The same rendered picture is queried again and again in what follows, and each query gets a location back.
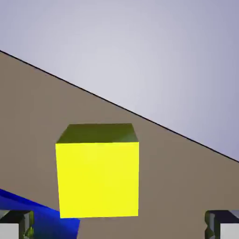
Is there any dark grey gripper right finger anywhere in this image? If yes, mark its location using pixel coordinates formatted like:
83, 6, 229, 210
204, 210, 239, 239

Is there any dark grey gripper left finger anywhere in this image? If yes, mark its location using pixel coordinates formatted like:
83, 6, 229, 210
0, 210, 35, 239

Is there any small yellow cube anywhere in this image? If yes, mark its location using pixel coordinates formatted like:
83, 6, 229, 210
55, 123, 140, 218

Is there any large blue box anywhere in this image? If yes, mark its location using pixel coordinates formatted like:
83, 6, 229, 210
0, 188, 81, 239

